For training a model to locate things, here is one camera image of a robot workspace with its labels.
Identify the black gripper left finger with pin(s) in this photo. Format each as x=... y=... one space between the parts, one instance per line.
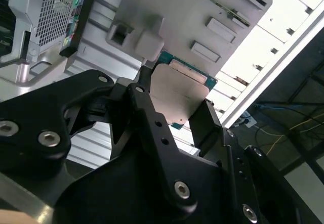
x=150 y=112

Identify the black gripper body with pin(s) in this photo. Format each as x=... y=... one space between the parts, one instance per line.
x=121 y=196

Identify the silver-topped CPU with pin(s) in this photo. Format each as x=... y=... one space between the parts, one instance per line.
x=177 y=95

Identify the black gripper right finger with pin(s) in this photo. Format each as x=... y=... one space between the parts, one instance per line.
x=205 y=128

